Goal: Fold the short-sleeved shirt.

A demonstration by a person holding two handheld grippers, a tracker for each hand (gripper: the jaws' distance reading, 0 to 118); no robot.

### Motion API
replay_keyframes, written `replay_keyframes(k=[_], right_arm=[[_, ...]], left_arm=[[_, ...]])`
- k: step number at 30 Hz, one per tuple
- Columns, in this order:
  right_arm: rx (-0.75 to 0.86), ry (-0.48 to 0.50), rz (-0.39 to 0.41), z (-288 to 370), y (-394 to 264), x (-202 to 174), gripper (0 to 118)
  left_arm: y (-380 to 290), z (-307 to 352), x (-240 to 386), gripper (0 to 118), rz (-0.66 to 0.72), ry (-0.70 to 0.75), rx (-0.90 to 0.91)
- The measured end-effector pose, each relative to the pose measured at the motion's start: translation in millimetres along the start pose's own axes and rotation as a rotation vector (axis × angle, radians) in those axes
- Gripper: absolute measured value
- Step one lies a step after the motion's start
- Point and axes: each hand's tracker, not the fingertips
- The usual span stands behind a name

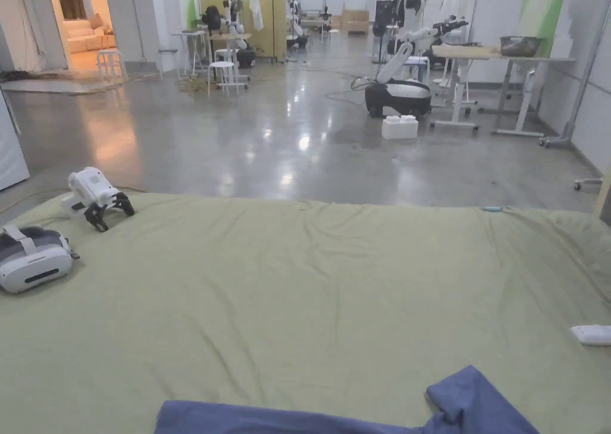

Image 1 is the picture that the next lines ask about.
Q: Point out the white-legged desk with basin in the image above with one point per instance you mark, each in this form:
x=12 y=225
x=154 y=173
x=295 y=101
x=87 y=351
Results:
x=506 y=59

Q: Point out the cardboard carton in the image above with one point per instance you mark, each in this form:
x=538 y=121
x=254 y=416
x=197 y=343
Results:
x=355 y=21

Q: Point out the white robot with black base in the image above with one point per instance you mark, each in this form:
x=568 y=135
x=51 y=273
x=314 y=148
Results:
x=295 y=23

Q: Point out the cream sofa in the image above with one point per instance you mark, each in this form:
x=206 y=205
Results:
x=88 y=35

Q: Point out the dark blue shirt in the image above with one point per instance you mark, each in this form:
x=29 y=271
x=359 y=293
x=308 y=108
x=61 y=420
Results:
x=305 y=417

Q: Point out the small white flat device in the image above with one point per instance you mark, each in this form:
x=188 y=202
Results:
x=594 y=334

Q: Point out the white humanoid robot, black base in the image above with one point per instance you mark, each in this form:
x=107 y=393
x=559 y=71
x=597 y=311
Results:
x=405 y=90

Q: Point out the yellow folding screen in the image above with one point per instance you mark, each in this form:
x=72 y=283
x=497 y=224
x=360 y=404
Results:
x=262 y=23

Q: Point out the pale green sheeted bed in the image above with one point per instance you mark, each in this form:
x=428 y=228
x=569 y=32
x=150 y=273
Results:
x=296 y=281

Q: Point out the spare white hand-held gripper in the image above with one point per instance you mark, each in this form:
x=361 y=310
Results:
x=90 y=190

